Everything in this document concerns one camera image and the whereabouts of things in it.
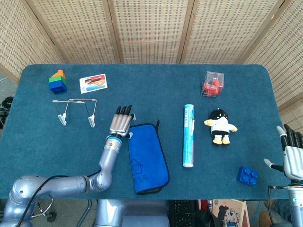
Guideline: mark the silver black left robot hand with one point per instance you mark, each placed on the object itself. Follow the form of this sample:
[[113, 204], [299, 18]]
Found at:
[[120, 123]]

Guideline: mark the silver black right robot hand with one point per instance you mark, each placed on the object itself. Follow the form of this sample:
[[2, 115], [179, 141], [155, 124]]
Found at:
[[293, 164]]

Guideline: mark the grey blue microfibre cloth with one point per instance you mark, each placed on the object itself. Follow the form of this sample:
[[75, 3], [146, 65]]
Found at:
[[146, 156]]

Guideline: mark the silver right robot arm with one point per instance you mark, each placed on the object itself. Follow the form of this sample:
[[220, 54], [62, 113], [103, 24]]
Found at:
[[296, 208]]

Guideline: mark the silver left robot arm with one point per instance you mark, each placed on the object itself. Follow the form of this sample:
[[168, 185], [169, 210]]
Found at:
[[106, 165]]

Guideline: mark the brown shoe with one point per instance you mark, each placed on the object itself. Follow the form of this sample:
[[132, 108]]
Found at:
[[270, 204], [265, 220]]

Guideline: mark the printed picture card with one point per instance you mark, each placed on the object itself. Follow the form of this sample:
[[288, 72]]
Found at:
[[93, 84]]

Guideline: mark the single blue toy brick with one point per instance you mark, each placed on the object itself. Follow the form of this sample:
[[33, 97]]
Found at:
[[246, 177]]

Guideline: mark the blue table carpet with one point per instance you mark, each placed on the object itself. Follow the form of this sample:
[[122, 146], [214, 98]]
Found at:
[[71, 142]]

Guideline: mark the light blue paper roll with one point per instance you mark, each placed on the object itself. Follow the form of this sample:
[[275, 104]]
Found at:
[[188, 137]]

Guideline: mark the blue brick in stack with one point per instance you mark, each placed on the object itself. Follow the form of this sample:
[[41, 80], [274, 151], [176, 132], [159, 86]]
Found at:
[[58, 88]]

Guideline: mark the green brick in stack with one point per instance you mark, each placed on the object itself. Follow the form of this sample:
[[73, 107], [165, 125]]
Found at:
[[55, 79]]

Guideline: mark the orange brick in stack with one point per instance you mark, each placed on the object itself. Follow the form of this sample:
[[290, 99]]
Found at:
[[59, 73]]

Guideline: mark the cartoon printed box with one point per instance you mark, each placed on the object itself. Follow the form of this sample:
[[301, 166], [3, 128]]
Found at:
[[229, 212]]

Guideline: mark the black white penguin plush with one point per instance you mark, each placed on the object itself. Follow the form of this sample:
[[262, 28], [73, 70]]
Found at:
[[220, 126]]

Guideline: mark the grey robot torso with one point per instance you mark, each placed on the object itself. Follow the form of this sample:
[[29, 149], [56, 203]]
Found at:
[[132, 212]]

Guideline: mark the bamboo folding screen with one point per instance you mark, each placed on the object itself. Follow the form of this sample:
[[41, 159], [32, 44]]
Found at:
[[151, 30]]

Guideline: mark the red white box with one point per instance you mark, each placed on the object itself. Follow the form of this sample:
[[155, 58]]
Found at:
[[204, 204]]

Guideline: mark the clear box of red parts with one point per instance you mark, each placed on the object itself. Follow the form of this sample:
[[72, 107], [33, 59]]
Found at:
[[211, 86]]

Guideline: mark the black bag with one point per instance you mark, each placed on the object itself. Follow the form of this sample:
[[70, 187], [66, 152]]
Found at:
[[206, 220]]

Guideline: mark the black keyboard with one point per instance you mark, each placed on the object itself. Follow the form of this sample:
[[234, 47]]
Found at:
[[181, 211]]

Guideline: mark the black equipment beside table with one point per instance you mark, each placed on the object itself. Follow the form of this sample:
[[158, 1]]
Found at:
[[6, 104]]

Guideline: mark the chrome stool base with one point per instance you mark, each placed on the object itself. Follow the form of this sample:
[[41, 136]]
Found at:
[[50, 216]]

